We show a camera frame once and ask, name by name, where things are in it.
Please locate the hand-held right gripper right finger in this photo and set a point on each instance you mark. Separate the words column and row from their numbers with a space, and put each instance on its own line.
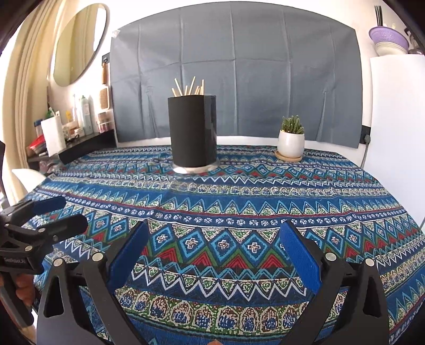
column 300, row 255

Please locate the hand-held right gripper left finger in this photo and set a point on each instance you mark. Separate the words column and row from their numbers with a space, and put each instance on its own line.
column 128, row 255

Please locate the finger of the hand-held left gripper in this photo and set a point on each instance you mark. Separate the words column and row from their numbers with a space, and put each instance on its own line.
column 46, row 204
column 66, row 225

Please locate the black cylindrical utensil holder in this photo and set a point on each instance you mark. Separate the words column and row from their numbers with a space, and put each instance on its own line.
column 191, row 132

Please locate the bunch of bamboo chopsticks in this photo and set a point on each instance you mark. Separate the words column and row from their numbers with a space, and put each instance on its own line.
column 201, row 89

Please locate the black kitchen utensils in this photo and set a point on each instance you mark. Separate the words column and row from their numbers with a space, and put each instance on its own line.
column 379, row 16

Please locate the person's left hand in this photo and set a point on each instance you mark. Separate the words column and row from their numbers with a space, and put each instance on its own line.
column 26, row 288

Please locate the white chair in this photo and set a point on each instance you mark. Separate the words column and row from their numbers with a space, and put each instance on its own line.
column 28, row 182

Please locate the red packet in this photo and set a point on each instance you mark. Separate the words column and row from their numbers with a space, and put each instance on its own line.
column 37, row 144

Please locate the white paper bag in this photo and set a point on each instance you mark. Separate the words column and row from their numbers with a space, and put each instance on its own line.
column 53, row 136

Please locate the black side shelf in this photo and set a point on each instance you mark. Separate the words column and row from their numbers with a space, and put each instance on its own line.
column 83, row 146

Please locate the blue patterned tablecloth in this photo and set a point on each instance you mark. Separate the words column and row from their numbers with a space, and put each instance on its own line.
column 232, row 205

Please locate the pale green spray bottle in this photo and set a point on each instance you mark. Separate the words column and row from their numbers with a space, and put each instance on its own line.
column 87, row 116

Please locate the round wooden coaster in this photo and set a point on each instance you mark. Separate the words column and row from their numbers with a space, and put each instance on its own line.
column 288, row 159

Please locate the glass jar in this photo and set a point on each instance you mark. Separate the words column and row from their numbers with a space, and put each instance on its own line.
column 105, row 123

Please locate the cream curtain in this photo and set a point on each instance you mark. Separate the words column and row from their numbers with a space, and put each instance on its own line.
column 23, row 99

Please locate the white ceramic plant pot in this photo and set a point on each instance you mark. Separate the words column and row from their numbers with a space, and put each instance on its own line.
column 290, row 142

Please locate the green succulent plant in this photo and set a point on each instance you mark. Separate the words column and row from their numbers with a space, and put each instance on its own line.
column 292, row 124

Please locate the white refrigerator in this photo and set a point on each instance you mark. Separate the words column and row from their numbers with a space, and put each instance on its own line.
column 395, row 116

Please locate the grey backdrop cloth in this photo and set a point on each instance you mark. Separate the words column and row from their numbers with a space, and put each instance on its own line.
column 232, row 66

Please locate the white bowl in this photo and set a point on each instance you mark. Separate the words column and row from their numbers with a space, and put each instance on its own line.
column 391, row 50

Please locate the purple plastic colander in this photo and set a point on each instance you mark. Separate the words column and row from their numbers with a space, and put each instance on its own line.
column 388, row 35

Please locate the black wall socket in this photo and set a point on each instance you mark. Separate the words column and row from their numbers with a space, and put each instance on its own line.
column 366, row 134

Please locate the round wall mirror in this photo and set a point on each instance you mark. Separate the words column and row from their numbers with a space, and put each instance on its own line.
column 79, row 43

